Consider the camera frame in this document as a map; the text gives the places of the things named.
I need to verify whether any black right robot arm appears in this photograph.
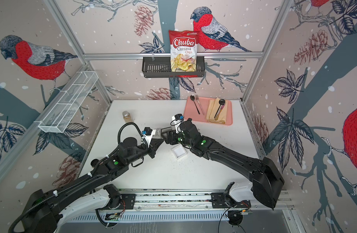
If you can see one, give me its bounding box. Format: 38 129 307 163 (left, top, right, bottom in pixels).
162 119 285 209

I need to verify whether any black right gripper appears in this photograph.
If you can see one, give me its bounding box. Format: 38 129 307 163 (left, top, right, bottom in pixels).
159 129 194 150

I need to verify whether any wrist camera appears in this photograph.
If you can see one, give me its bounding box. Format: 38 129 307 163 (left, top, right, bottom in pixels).
170 114 184 126
142 127 156 147

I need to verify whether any glass spice jar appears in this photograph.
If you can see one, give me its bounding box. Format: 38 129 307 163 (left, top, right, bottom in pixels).
122 111 133 123

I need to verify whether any white gift box with bow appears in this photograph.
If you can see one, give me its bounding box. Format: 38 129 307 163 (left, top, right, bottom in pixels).
152 128 162 139

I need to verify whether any brown jar black lid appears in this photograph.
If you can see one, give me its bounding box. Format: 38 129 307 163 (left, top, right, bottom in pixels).
91 159 99 168

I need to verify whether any red Chuba cassava chips bag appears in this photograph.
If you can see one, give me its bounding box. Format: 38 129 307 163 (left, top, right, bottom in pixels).
169 30 199 72

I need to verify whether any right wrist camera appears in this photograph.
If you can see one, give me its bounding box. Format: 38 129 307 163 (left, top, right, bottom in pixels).
170 114 184 126

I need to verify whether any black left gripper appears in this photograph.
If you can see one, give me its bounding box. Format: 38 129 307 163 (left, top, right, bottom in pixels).
126 138 164 166

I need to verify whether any white jewelry box base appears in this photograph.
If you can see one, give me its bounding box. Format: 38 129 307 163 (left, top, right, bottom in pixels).
171 145 187 160

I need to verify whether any black spoon on napkin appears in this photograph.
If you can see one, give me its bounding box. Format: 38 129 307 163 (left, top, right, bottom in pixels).
214 99 226 120

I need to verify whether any pink plastic tray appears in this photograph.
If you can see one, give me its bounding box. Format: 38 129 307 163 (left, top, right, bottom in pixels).
183 97 233 126

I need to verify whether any black wire wall basket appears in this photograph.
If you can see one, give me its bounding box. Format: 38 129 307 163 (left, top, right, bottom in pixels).
142 56 206 79

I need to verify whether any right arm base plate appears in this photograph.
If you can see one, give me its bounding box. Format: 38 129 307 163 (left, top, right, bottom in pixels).
210 192 251 209

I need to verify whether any beige folded cloth napkin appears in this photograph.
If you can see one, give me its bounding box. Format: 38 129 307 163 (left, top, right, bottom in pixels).
205 98 228 124

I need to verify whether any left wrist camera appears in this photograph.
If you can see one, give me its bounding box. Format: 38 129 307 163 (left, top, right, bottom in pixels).
142 127 156 147

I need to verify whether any silver fork on tray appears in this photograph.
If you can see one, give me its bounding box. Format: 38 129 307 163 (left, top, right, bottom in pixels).
195 95 205 115

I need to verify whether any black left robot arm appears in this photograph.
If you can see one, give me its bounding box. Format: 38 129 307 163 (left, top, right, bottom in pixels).
8 123 164 233

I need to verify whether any white wire mesh shelf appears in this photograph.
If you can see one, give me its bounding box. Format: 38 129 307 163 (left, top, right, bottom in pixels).
38 71 98 133

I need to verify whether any black spoon on tray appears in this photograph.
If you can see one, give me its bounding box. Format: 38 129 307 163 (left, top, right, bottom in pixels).
190 95 200 115

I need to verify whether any grey foam insert card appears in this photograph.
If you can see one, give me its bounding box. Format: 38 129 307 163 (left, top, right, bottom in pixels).
160 127 173 137

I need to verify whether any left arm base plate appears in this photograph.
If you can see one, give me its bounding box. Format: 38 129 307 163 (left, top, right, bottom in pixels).
100 193 136 211

